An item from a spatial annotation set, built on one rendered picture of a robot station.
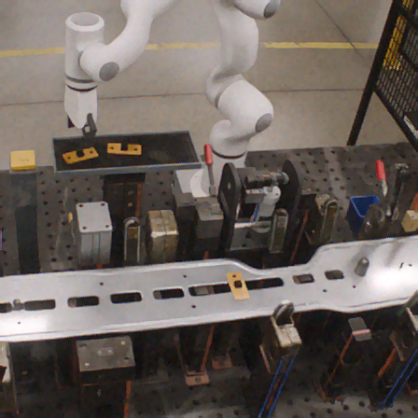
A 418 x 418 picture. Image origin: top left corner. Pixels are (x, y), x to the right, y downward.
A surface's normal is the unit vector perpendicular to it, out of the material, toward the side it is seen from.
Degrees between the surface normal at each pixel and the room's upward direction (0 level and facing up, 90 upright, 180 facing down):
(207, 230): 90
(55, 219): 0
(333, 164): 0
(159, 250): 90
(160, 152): 0
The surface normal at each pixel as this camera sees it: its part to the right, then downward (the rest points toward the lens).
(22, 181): 0.24, 0.69
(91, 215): 0.14, -0.72
